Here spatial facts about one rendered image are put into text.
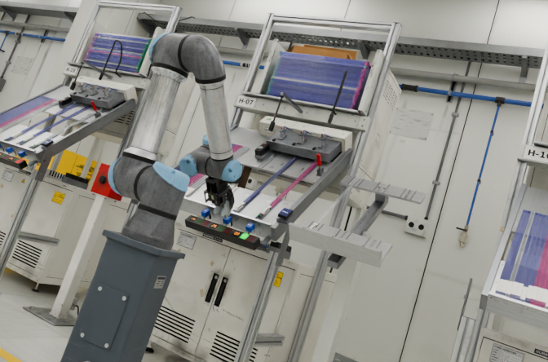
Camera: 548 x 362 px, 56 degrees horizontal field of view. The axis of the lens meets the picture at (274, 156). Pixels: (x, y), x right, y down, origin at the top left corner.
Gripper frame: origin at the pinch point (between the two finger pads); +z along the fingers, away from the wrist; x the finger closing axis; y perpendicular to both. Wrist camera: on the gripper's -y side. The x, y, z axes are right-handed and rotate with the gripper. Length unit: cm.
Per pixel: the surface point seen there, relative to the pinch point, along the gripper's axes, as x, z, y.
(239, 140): -36, 3, -60
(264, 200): 6.0, 2.8, -18.2
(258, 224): 13.6, 2.2, -2.3
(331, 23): -12, -46, -119
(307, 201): 21.0, 4.4, -27.5
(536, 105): 94, -23, -99
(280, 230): 21.0, 4.7, -5.7
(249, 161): -18.6, 2.6, -43.5
